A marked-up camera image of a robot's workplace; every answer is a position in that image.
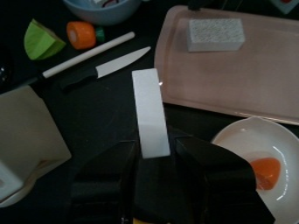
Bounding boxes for pink plastic tray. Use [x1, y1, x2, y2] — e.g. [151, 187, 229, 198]
[153, 4, 299, 126]

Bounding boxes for beige cutting board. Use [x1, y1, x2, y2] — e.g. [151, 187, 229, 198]
[0, 85, 73, 208]

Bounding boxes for white strip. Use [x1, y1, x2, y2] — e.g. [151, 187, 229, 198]
[131, 68, 172, 159]

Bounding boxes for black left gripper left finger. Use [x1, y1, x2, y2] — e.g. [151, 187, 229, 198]
[64, 140, 137, 224]

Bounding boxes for light blue bowl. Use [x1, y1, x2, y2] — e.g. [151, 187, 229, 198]
[61, 0, 143, 26]

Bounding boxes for white stick black tip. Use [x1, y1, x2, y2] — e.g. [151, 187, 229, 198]
[22, 31, 136, 86]

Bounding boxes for white dish with spout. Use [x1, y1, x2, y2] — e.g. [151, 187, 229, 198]
[209, 115, 299, 224]

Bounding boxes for green toy vegetable wedge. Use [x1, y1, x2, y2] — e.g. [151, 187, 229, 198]
[22, 18, 68, 61]

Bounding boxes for orange toy salmon piece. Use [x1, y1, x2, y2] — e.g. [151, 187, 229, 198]
[248, 157, 283, 191]

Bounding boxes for orange toy carrot piece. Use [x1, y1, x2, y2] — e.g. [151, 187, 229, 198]
[65, 20, 106, 51]

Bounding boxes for toy knife black handle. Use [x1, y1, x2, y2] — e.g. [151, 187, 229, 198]
[58, 45, 152, 91]

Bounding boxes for speckled white rice block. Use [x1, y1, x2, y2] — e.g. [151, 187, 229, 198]
[185, 17, 247, 53]

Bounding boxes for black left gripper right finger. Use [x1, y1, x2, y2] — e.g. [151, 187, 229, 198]
[172, 136, 276, 224]

